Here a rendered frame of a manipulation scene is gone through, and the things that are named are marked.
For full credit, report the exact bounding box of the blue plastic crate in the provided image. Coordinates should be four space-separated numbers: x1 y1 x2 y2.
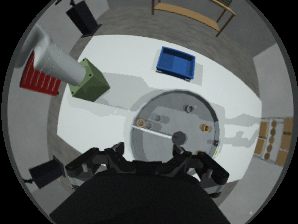
156 46 195 82

